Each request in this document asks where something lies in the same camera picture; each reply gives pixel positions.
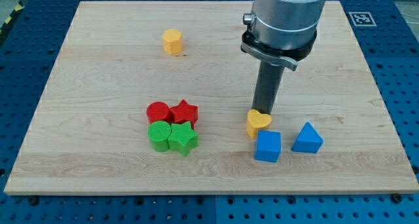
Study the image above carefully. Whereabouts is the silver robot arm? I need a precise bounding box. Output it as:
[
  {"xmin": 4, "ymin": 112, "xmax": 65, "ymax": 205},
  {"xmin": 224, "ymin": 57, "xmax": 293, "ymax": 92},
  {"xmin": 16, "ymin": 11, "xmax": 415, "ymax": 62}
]
[{"xmin": 241, "ymin": 0, "xmax": 326, "ymax": 71}]

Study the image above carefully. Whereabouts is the red star block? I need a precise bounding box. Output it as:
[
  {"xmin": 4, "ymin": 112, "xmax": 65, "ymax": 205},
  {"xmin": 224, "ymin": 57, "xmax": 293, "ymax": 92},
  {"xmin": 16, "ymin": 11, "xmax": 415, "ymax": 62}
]
[{"xmin": 170, "ymin": 100, "xmax": 198, "ymax": 129}]

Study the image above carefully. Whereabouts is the green star block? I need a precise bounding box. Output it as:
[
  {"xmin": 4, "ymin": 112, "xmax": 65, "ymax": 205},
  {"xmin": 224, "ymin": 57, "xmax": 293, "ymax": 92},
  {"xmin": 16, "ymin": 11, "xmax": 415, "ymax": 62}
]
[{"xmin": 168, "ymin": 121, "xmax": 199, "ymax": 157}]

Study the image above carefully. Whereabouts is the yellow heart block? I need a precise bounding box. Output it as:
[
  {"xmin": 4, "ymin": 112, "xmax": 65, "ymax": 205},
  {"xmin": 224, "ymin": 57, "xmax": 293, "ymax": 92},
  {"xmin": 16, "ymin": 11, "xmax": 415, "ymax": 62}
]
[{"xmin": 246, "ymin": 109, "xmax": 272, "ymax": 139}]

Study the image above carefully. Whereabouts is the red cylinder block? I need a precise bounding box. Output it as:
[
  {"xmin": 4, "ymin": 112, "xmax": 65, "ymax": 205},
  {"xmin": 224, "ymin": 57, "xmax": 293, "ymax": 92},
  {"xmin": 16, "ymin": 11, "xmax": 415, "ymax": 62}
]
[{"xmin": 146, "ymin": 102, "xmax": 173, "ymax": 124}]

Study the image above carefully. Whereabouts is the green cylinder block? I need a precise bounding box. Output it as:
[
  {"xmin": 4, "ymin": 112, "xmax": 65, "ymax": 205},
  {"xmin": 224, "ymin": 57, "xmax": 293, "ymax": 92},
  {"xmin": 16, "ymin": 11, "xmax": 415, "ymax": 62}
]
[{"xmin": 147, "ymin": 121, "xmax": 172, "ymax": 152}]

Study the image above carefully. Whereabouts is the light wooden board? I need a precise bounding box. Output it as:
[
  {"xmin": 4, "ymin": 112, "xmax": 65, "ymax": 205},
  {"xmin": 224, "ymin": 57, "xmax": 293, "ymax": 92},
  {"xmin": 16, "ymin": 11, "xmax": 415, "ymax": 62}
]
[{"xmin": 5, "ymin": 1, "xmax": 418, "ymax": 196}]

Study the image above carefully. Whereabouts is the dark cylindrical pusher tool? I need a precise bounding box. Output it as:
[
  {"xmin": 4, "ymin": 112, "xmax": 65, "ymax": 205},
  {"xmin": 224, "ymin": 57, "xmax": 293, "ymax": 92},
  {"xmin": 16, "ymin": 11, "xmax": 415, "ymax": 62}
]
[{"xmin": 252, "ymin": 62, "xmax": 285, "ymax": 115}]

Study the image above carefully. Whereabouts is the blue cube block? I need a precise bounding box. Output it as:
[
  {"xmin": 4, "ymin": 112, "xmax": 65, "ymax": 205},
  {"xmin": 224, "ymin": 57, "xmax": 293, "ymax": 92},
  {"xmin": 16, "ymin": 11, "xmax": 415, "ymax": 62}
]
[{"xmin": 255, "ymin": 130, "xmax": 282, "ymax": 162}]

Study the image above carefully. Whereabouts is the yellow hexagon block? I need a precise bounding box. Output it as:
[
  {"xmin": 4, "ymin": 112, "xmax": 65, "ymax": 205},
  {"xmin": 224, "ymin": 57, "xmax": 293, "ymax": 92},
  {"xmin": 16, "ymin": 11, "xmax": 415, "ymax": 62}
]
[{"xmin": 162, "ymin": 29, "xmax": 183, "ymax": 54}]

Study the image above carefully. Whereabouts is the blue triangle block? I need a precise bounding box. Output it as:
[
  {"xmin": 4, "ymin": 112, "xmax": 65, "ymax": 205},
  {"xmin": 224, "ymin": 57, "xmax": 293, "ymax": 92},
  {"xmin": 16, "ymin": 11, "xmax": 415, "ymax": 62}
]
[{"xmin": 291, "ymin": 122, "xmax": 323, "ymax": 154}]

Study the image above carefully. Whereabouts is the white fiducial marker tag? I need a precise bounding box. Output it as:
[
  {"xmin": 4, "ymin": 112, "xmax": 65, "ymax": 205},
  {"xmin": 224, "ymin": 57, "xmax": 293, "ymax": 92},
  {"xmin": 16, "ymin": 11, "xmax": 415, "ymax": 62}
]
[{"xmin": 349, "ymin": 11, "xmax": 376, "ymax": 27}]

